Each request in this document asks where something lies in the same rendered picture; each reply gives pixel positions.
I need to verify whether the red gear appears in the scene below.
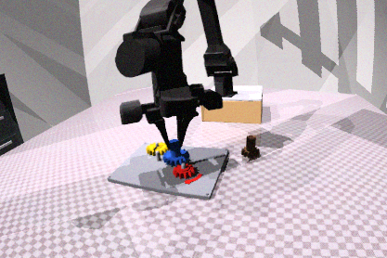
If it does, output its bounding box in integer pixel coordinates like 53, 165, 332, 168
174, 164, 196, 178

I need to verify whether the red curved arrow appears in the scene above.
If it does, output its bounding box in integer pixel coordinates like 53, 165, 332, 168
185, 174, 202, 184

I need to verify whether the blue gear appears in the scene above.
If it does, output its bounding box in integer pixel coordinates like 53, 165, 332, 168
163, 139, 189, 166

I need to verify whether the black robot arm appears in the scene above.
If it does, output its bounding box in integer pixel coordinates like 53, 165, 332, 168
115, 0, 239, 118

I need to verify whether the brown gear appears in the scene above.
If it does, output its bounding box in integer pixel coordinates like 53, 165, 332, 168
241, 135, 260, 158

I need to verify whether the yellow gear with black stripe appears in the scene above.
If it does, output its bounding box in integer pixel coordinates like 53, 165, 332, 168
146, 142, 169, 156

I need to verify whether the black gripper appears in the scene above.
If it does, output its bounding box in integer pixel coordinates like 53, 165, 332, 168
120, 66, 223, 149

